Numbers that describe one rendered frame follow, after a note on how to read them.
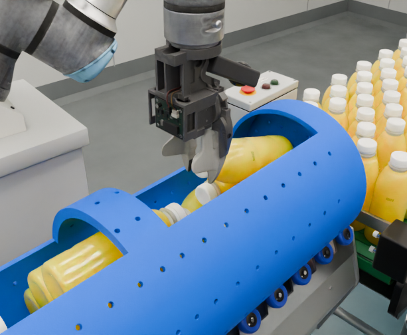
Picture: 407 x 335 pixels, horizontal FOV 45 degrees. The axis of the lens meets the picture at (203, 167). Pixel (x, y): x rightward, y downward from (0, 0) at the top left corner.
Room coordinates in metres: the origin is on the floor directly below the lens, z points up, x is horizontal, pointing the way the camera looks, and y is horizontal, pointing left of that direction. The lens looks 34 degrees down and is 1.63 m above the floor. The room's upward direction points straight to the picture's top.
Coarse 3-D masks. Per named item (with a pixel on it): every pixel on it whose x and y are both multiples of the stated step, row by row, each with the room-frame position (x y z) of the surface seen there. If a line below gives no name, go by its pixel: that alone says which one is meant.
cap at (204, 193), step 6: (198, 186) 0.70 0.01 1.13; (204, 186) 0.70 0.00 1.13; (210, 186) 0.70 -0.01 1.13; (198, 192) 0.70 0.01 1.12; (204, 192) 0.69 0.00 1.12; (210, 192) 0.69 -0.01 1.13; (198, 198) 0.70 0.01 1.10; (204, 198) 0.69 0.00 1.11; (210, 198) 0.68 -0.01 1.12; (204, 204) 0.69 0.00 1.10
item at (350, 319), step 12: (360, 276) 0.90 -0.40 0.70; (372, 276) 0.90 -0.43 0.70; (372, 288) 0.86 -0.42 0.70; (384, 288) 0.86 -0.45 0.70; (396, 288) 0.71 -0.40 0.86; (396, 300) 0.71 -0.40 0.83; (336, 312) 1.12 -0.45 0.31; (348, 312) 1.11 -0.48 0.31; (396, 312) 0.71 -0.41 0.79; (360, 324) 1.06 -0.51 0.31
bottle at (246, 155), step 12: (240, 144) 0.66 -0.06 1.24; (252, 144) 0.68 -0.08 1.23; (264, 144) 0.70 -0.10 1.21; (276, 144) 0.72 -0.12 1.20; (288, 144) 0.74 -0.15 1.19; (228, 156) 0.64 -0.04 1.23; (240, 156) 0.64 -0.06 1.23; (252, 156) 0.66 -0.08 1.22; (264, 156) 0.68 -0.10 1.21; (276, 156) 0.70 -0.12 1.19; (228, 168) 0.63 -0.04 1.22; (240, 168) 0.63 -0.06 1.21; (252, 168) 0.65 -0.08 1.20; (216, 180) 0.64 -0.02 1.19; (228, 180) 0.63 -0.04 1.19; (240, 180) 0.64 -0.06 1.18
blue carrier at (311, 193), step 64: (256, 128) 0.88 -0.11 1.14; (320, 128) 0.74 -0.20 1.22; (256, 192) 0.58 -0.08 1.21; (320, 192) 0.63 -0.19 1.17; (128, 256) 0.43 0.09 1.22; (192, 256) 0.46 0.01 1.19; (256, 256) 0.51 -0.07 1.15; (64, 320) 0.35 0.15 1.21; (128, 320) 0.37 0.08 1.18; (192, 320) 0.41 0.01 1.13
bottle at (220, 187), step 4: (212, 184) 0.70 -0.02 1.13; (216, 184) 0.71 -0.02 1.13; (220, 184) 0.71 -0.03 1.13; (224, 184) 0.71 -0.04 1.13; (228, 184) 0.71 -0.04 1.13; (232, 184) 0.71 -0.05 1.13; (216, 188) 0.70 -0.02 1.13; (220, 188) 0.70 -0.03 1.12; (224, 188) 0.70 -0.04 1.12; (228, 188) 0.70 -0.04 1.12; (216, 192) 0.70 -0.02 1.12; (220, 192) 0.70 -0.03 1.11
